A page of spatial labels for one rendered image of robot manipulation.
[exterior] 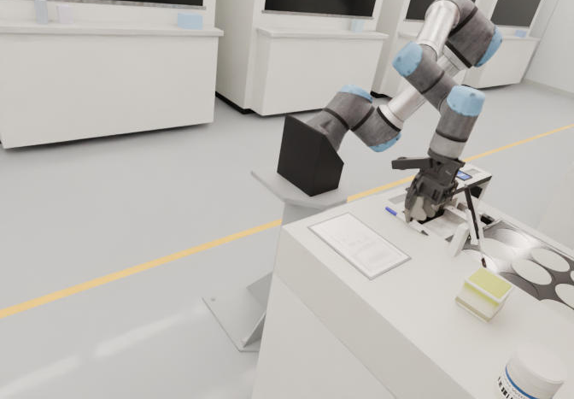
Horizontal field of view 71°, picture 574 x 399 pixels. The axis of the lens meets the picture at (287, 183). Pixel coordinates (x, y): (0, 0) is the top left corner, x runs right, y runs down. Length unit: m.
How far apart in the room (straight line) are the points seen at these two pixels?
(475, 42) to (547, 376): 0.95
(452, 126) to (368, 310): 0.44
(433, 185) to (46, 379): 1.58
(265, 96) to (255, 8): 0.81
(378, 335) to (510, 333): 0.25
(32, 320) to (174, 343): 0.63
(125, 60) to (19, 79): 0.70
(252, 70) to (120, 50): 1.39
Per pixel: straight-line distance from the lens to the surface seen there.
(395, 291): 0.89
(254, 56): 4.19
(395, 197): 1.25
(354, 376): 0.98
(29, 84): 3.29
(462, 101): 0.96
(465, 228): 1.03
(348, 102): 1.41
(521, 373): 0.76
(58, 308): 2.17
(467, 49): 1.39
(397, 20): 5.64
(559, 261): 1.39
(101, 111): 3.45
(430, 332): 0.85
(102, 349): 1.98
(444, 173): 1.02
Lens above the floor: 1.53
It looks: 29 degrees down
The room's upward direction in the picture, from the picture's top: 10 degrees clockwise
